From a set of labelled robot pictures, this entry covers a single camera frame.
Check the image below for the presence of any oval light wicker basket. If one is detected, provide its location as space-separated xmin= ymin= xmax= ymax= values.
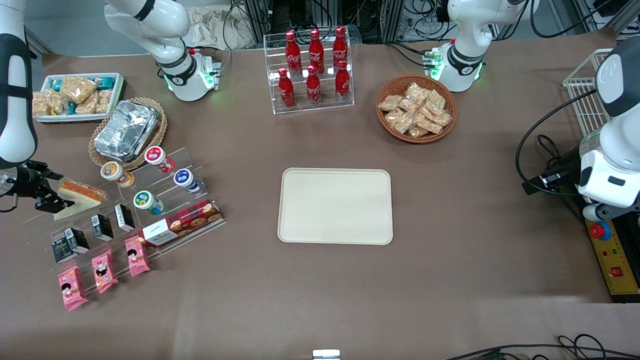
xmin=88 ymin=97 xmax=168 ymax=172

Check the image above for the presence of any aluminium frame rack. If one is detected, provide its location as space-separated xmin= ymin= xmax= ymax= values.
xmin=240 ymin=0 xmax=453 ymax=45
xmin=572 ymin=0 xmax=640 ymax=36

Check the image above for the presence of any clear acrylic stepped shelf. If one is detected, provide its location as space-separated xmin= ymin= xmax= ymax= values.
xmin=22 ymin=146 xmax=227 ymax=296

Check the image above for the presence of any clear acrylic bottle rack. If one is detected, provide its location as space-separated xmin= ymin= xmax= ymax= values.
xmin=263 ymin=30 xmax=355 ymax=116

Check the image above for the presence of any yellow emergency stop box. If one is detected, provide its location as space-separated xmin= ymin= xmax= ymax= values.
xmin=584 ymin=219 xmax=640 ymax=304

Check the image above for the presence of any blue lid yogurt cup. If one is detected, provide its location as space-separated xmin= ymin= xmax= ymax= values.
xmin=173 ymin=168 xmax=201 ymax=194

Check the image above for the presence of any thin black cable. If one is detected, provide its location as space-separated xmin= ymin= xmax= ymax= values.
xmin=445 ymin=334 xmax=640 ymax=360

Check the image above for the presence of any black looped camera cable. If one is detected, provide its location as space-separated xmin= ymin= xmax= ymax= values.
xmin=515 ymin=89 xmax=598 ymax=197

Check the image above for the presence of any silver foil container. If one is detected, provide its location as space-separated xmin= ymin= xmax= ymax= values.
xmin=93 ymin=99 xmax=160 ymax=162

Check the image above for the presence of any small black drink carton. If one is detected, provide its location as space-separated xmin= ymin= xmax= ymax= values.
xmin=114 ymin=203 xmax=136 ymax=232
xmin=90 ymin=214 xmax=115 ymax=242
xmin=51 ymin=236 xmax=76 ymax=264
xmin=65 ymin=227 xmax=91 ymax=254

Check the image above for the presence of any beige plastic tray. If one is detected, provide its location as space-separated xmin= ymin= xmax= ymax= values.
xmin=277 ymin=167 xmax=394 ymax=246

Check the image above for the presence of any red lid yogurt cup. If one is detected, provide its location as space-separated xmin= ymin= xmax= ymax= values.
xmin=144 ymin=146 xmax=176 ymax=174

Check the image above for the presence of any pink snack pack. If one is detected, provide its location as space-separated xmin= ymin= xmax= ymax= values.
xmin=124 ymin=235 xmax=151 ymax=278
xmin=57 ymin=265 xmax=89 ymax=312
xmin=91 ymin=249 xmax=119 ymax=294

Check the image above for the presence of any green lid yogurt cup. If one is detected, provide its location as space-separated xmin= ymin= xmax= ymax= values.
xmin=132 ymin=190 xmax=165 ymax=216

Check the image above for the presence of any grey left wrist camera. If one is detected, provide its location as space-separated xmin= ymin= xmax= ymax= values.
xmin=582 ymin=203 xmax=619 ymax=222

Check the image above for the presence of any triangle sandwich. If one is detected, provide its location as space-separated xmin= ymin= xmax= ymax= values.
xmin=53 ymin=178 xmax=109 ymax=221

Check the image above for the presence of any round brown wicker basket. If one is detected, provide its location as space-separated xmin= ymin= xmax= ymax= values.
xmin=375 ymin=74 xmax=458 ymax=145

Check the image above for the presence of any crumpled beige cloth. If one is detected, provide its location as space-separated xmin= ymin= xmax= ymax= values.
xmin=189 ymin=6 xmax=257 ymax=51

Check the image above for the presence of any white rectangular plastic container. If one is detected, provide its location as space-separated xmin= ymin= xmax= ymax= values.
xmin=32 ymin=73 xmax=125 ymax=124

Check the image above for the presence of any red plaid cookie box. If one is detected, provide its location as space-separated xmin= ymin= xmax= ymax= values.
xmin=138 ymin=199 xmax=224 ymax=249

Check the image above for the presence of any orange lid yogurt cup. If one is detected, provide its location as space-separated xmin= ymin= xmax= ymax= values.
xmin=99 ymin=161 xmax=135 ymax=189

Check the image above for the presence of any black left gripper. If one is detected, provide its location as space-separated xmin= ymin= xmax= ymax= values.
xmin=522 ymin=146 xmax=584 ymax=196

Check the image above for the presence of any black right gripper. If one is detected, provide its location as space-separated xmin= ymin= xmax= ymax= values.
xmin=10 ymin=160 xmax=76 ymax=214

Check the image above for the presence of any white wire basket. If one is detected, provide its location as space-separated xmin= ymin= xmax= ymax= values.
xmin=562 ymin=48 xmax=615 ymax=137

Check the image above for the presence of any red cola bottle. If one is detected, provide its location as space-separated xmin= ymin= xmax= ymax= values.
xmin=306 ymin=65 xmax=322 ymax=106
xmin=332 ymin=26 xmax=349 ymax=71
xmin=335 ymin=60 xmax=351 ymax=102
xmin=308 ymin=28 xmax=325 ymax=75
xmin=278 ymin=68 xmax=296 ymax=109
xmin=285 ymin=30 xmax=302 ymax=77

